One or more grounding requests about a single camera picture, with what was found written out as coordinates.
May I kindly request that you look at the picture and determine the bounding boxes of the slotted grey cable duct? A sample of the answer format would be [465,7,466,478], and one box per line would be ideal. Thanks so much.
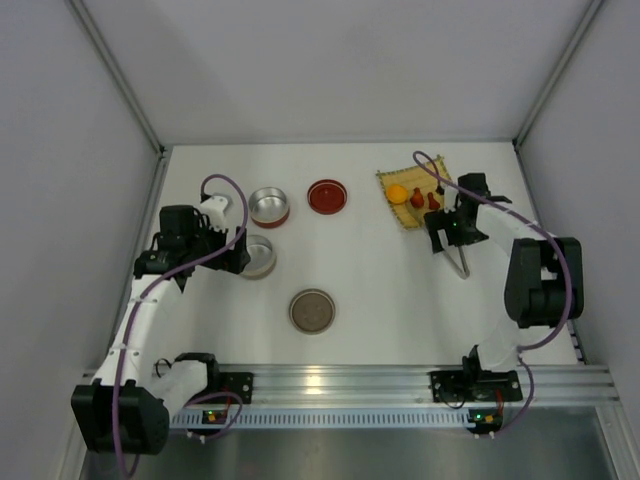
[170,407,499,433]

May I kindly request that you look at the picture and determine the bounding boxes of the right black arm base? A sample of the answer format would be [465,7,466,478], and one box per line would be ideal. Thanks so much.
[429,355,523,408]

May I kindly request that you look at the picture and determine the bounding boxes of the beige-based steel container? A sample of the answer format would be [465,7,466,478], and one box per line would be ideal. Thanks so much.
[240,235,277,280]

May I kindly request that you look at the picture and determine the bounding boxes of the metal tongs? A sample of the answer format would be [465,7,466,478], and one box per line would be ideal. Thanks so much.
[438,230,470,280]

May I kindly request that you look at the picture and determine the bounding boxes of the red chicken drumstick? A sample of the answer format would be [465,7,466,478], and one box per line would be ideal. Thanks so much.
[427,192,441,211]

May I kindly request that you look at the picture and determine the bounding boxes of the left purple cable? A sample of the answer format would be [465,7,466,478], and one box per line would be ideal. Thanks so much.
[112,173,250,476]

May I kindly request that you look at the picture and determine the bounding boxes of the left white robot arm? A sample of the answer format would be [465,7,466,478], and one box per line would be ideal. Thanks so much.
[71,194,249,455]

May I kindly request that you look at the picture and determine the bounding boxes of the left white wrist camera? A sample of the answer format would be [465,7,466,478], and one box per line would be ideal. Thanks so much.
[198,193,233,231]

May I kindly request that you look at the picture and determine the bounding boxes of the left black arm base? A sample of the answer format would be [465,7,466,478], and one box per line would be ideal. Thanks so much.
[199,370,254,404]

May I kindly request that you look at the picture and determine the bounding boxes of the red-based steel container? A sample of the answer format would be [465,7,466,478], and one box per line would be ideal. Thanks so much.
[248,187,290,229]

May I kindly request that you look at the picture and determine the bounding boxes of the aluminium front rail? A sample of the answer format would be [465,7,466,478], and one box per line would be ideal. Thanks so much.
[74,363,619,409]

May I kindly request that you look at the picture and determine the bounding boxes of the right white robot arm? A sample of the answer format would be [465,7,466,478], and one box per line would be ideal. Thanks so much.
[424,173,584,383]

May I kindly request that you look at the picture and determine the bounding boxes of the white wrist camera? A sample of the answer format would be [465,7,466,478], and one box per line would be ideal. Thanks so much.
[440,183,458,212]
[198,193,233,231]

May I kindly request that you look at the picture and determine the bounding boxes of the beige round lid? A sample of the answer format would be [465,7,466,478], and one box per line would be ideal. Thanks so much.
[288,288,336,335]

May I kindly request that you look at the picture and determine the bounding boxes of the orange yellow food ball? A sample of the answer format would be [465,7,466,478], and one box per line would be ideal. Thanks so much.
[385,184,409,205]

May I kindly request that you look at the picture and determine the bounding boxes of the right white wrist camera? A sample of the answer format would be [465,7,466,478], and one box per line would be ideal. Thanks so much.
[440,183,458,212]

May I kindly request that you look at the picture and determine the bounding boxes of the orange chicken drumstick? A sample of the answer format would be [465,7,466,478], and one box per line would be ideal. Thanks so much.
[410,188,425,209]

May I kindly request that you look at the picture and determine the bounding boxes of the red round lid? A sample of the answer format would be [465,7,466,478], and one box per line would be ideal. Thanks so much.
[307,179,348,215]

